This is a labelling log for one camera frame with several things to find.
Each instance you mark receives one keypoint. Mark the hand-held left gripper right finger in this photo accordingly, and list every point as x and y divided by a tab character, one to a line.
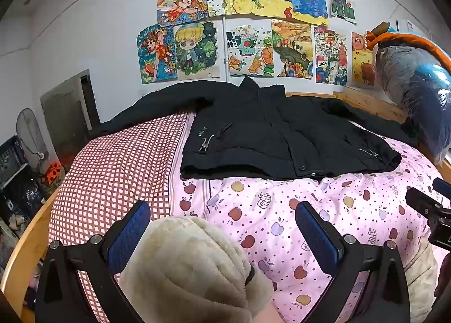
317	238

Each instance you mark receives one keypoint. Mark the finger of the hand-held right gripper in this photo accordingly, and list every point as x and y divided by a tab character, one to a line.
443	187
422	203

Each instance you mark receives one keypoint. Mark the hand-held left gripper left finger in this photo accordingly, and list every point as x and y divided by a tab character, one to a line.
128	238

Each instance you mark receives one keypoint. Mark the black padded jacket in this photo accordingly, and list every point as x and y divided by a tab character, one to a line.
264	125

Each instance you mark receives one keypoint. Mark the pink fruit print quilt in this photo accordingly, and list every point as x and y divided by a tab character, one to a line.
274	210

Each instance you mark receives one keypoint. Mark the red checked quilt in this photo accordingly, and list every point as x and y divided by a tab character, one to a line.
116	175

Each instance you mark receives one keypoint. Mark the beige fleece cloth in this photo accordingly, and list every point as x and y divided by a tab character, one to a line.
190	273

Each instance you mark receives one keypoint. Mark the orange spotted toy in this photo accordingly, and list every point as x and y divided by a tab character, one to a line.
53	171

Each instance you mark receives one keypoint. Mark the bagged blue grey bedding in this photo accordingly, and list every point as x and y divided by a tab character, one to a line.
415	87

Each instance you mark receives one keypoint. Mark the grey door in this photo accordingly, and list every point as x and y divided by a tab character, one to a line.
67	111

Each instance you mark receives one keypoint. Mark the black plastic crate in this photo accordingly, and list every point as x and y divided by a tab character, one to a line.
12	157

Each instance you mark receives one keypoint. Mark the grey standing fan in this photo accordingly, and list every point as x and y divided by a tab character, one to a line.
30	132

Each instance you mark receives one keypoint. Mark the yellow bear drawing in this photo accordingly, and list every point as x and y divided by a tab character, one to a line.
363	62

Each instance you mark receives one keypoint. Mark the dragon and pagoda drawing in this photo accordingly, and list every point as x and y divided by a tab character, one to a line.
330	57

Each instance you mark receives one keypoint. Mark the swimming girl drawing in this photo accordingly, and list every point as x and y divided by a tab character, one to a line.
156	53

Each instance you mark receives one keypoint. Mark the farm landscape drawing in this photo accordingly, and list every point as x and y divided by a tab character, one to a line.
292	50

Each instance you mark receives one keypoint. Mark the drink and oranges drawing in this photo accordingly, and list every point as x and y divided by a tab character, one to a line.
248	51

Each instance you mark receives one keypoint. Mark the blond child drawing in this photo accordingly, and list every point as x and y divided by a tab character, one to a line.
193	50

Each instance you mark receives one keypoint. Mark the orange-haired girl drawing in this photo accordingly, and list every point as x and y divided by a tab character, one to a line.
181	6

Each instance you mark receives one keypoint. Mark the wooden bed frame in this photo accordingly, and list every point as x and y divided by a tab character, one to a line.
24	256

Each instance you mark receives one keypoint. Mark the white wall pipe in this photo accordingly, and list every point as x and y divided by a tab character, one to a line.
221	48

